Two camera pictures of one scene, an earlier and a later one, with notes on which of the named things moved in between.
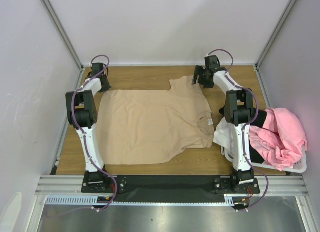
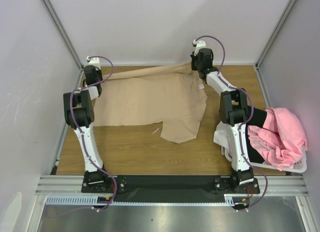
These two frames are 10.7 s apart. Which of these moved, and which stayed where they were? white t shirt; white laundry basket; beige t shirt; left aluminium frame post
Moved: beige t shirt
Stayed: left aluminium frame post; white t shirt; white laundry basket
